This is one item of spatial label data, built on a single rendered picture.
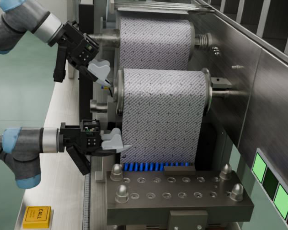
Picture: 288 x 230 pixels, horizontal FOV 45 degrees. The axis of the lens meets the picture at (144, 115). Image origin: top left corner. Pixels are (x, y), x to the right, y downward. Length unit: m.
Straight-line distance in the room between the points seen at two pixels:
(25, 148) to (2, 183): 1.73
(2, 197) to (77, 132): 1.67
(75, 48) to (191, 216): 0.55
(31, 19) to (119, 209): 0.54
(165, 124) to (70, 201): 0.39
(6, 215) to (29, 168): 1.44
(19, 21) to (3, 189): 1.86
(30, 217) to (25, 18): 0.55
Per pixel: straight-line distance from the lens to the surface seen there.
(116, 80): 1.01
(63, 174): 1.26
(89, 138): 1.00
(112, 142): 1.02
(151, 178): 1.04
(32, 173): 1.08
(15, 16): 0.98
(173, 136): 1.06
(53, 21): 0.98
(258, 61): 0.93
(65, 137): 1.03
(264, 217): 2.64
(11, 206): 2.55
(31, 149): 1.03
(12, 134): 1.03
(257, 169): 0.90
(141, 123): 1.02
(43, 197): 1.18
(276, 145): 0.83
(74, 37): 0.99
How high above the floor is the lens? 1.66
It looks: 27 degrees down
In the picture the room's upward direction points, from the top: 5 degrees clockwise
